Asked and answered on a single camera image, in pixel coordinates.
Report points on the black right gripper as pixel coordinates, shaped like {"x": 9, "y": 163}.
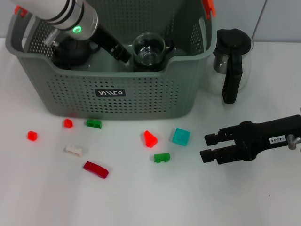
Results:
{"x": 261, "y": 140}

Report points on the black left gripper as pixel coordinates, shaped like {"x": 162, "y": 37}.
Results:
{"x": 105, "y": 38}

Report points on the white toy brick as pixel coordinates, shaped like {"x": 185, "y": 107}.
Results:
{"x": 74, "y": 150}

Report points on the dark red curved toy brick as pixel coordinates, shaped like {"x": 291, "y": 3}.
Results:
{"x": 96, "y": 170}

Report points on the small red toy brick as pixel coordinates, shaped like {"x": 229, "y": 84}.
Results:
{"x": 68, "y": 123}
{"x": 32, "y": 135}

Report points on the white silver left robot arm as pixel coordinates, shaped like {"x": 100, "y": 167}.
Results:
{"x": 61, "y": 14}

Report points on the grey perforated plastic storage bin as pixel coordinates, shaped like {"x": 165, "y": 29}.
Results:
{"x": 141, "y": 94}

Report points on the teal square toy brick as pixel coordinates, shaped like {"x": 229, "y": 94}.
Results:
{"x": 181, "y": 137}

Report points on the black clay teapot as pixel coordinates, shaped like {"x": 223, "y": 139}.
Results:
{"x": 70, "y": 53}

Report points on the green toy brick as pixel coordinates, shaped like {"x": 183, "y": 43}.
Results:
{"x": 161, "y": 157}
{"x": 94, "y": 123}

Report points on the orange-red sloped toy brick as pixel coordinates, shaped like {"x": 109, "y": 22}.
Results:
{"x": 150, "y": 139}

